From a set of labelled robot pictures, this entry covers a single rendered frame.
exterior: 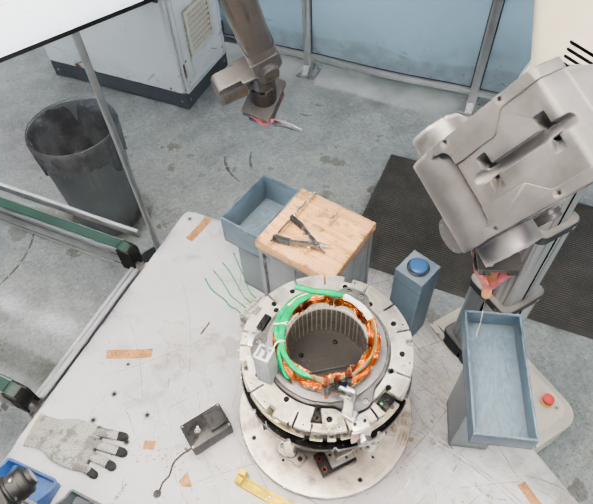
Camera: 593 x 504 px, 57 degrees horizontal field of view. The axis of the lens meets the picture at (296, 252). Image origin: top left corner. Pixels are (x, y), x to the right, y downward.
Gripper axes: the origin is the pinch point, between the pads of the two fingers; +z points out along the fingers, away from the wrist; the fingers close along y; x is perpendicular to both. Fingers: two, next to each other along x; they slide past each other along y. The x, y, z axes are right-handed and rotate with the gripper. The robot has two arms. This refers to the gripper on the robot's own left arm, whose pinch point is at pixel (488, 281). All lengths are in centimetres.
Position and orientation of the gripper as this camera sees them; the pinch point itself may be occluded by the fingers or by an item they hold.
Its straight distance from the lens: 98.3
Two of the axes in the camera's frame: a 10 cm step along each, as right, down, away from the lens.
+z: 1.2, 6.7, 7.3
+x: 9.9, 0.0, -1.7
